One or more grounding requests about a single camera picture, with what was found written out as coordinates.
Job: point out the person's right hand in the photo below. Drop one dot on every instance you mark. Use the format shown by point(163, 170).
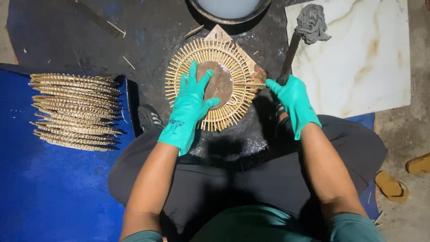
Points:
point(295, 100)

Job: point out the person's left hand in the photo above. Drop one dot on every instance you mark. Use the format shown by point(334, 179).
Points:
point(188, 107)

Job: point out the person's right fingers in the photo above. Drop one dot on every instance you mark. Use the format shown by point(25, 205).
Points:
point(277, 85)

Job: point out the long dark metal blade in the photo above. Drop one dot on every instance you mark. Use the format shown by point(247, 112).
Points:
point(288, 60)

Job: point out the rusty round metal disc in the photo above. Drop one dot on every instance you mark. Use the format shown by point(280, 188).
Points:
point(220, 82)

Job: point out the round bamboo spoke frame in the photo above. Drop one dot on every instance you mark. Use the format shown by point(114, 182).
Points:
point(215, 53)

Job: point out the square wooden board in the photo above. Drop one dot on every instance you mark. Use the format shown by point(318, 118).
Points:
point(245, 58)

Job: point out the grey rag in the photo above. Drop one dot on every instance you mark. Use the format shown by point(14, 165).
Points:
point(312, 23)

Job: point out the white marble tile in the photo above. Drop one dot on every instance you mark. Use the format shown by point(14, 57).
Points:
point(356, 57)

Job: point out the dark basin with white liquid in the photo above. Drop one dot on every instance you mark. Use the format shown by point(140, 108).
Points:
point(230, 8)

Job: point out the curved bamboo strip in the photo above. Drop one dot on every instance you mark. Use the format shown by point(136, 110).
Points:
point(194, 31)

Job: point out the person's black trousers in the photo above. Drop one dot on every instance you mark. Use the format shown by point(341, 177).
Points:
point(245, 181)

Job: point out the black striped sandal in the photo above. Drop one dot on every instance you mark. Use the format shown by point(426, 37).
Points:
point(150, 117)

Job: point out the black mat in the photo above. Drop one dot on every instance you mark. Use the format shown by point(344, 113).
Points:
point(151, 43)

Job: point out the person's green shirt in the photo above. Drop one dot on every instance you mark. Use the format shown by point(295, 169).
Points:
point(262, 225)

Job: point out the thin bamboo splinter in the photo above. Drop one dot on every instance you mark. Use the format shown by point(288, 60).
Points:
point(129, 63)

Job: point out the yellow sandal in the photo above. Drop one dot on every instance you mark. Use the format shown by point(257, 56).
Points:
point(391, 186)
point(418, 164)

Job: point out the dark flat stick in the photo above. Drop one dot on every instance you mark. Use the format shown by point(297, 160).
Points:
point(97, 18)

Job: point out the stack of bamboo spoke frames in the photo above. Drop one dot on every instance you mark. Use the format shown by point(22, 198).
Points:
point(75, 111)

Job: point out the blue tarp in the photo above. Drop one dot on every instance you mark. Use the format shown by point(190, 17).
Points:
point(50, 174)

